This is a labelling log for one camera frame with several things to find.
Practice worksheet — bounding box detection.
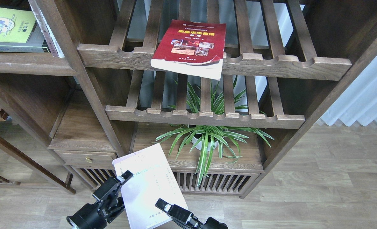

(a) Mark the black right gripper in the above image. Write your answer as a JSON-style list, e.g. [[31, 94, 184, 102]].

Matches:
[[155, 198, 228, 229]]

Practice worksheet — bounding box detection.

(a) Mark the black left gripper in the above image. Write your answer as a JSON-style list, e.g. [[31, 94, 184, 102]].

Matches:
[[66, 170, 133, 229]]

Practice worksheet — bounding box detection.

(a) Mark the pale purple white book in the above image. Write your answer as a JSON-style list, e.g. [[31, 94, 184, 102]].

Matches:
[[112, 143, 188, 229]]

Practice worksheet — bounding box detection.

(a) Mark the red paperback book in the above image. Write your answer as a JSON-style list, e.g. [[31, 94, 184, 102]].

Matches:
[[150, 19, 226, 80]]

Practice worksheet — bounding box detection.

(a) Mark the green and black book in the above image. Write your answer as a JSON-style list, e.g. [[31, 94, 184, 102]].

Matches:
[[0, 5, 50, 53]]

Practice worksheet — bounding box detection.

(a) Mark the left slatted cabinet door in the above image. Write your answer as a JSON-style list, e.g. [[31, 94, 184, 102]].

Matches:
[[73, 167, 116, 190]]

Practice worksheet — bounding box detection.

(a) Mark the slatted cabinet door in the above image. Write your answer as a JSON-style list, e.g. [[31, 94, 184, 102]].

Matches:
[[173, 171, 260, 195], [73, 167, 116, 190]]

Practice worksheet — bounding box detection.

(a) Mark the wooden drawer with brass knob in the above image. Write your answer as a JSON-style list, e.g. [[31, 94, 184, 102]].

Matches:
[[55, 150, 116, 169]]

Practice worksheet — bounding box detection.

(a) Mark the right slatted cabinet door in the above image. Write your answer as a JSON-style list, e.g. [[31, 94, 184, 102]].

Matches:
[[173, 171, 260, 195]]

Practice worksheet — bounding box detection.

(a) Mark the white plant pot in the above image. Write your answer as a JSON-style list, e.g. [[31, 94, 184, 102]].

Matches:
[[192, 134, 219, 152]]

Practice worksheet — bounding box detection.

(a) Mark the green spider plant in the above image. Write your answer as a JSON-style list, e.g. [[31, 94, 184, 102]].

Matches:
[[155, 83, 274, 184]]

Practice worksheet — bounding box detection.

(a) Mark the dark wooden bookshelf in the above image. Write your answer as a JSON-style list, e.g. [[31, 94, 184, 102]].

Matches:
[[0, 0, 377, 198]]

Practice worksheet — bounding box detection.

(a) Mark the white book spine upright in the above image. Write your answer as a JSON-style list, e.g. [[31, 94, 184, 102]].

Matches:
[[28, 0, 65, 58]]

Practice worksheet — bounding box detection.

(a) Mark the white pleated curtain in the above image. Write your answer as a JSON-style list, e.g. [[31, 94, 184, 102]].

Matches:
[[319, 55, 377, 126]]

